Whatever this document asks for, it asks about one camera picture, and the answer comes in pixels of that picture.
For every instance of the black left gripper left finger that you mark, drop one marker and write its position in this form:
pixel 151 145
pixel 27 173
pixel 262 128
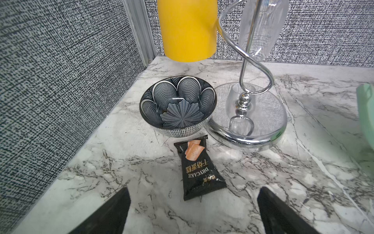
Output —
pixel 110 218

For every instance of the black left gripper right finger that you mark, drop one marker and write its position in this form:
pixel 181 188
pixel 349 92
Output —
pixel 279 218

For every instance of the green nail kit case front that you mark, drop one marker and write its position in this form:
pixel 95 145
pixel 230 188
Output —
pixel 365 105

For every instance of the black snack packet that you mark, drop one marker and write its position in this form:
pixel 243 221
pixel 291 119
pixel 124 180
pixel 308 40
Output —
pixel 200 176

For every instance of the chrome cup holder stand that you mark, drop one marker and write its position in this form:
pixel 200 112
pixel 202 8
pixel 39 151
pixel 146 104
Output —
pixel 248 117

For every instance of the black white patterned bowl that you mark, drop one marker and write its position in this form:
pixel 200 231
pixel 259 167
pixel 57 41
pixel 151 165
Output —
pixel 178 106

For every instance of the clear glass cup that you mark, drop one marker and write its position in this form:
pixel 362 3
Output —
pixel 268 26

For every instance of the yellow plastic cup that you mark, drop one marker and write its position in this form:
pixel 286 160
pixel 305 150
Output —
pixel 189 29

